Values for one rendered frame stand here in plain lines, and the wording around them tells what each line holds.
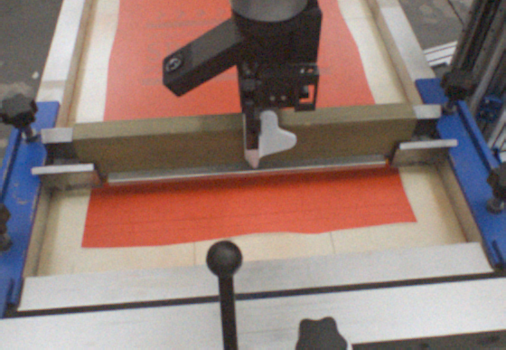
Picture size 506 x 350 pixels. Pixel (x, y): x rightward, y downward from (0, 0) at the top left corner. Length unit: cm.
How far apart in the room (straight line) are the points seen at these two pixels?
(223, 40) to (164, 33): 40
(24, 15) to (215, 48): 242
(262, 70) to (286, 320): 24
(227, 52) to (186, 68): 5
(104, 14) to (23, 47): 171
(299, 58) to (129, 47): 43
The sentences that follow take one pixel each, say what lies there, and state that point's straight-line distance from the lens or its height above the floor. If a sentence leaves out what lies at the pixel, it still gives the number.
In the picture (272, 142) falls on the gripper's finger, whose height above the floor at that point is 105.
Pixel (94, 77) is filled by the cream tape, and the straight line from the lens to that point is 86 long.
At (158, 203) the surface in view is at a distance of 66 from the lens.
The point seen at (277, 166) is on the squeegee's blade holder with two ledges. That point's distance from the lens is 64.
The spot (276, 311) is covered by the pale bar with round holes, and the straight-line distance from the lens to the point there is 49.
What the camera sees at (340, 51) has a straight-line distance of 88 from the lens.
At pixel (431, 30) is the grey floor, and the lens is 271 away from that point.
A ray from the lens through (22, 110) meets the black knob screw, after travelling 67.
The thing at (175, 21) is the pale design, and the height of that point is 96.
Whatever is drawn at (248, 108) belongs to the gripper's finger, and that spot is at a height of 112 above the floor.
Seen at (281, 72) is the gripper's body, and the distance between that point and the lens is 52.
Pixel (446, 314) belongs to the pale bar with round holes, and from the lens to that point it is 52.
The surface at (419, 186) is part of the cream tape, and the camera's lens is 70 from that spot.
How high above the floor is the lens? 149
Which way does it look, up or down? 50 degrees down
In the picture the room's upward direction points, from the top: straight up
